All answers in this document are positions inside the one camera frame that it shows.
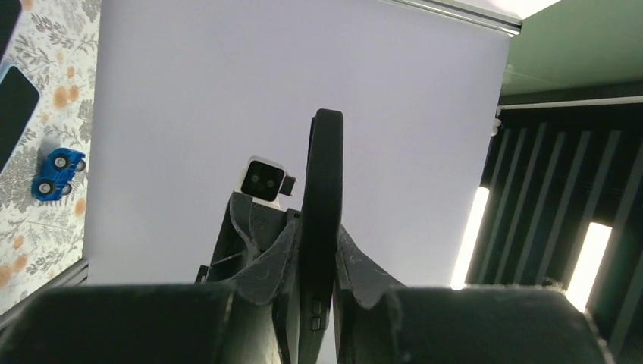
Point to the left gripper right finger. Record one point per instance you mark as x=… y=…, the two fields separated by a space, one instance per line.
x=474 y=325

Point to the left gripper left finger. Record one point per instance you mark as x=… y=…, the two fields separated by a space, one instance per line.
x=187 y=323

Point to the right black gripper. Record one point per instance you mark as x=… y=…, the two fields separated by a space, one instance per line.
x=254 y=249

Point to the black phone case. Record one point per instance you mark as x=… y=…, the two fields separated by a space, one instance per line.
x=319 y=224

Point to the phone with purple edge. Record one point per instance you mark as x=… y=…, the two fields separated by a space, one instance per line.
x=307 y=145

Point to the phone in light-blue case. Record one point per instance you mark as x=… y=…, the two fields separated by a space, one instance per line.
x=19 y=98

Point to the phone in white case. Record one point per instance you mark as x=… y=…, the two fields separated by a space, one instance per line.
x=10 y=13

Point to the blue toy car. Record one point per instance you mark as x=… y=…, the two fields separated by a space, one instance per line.
x=56 y=174

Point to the floral table mat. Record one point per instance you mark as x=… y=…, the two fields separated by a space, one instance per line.
x=55 y=45

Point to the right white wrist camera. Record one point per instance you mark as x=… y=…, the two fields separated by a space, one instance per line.
x=264 y=181

